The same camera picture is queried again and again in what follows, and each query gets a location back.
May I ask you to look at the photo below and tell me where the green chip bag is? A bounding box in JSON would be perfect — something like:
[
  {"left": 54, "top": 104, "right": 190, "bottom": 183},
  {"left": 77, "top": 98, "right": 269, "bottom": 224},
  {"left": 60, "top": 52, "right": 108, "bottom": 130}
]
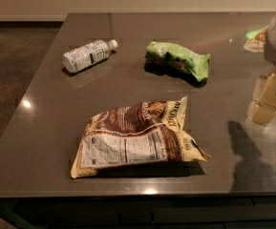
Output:
[{"left": 145, "top": 41, "right": 211, "bottom": 82}]

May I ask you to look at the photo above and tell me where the brown chip bag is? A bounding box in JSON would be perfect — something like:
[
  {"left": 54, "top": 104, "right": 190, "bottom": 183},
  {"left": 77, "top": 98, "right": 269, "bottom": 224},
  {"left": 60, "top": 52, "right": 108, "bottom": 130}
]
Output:
[{"left": 71, "top": 97, "right": 210, "bottom": 178}]

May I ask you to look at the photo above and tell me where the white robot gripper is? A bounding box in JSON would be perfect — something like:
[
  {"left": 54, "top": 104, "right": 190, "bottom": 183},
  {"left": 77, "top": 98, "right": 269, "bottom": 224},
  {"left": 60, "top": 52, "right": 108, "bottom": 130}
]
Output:
[{"left": 247, "top": 15, "right": 276, "bottom": 125}]

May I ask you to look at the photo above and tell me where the white plastic water bottle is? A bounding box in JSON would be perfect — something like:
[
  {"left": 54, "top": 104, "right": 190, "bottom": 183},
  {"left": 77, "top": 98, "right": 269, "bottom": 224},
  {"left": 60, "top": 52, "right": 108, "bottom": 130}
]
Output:
[{"left": 62, "top": 40, "right": 118, "bottom": 73}]

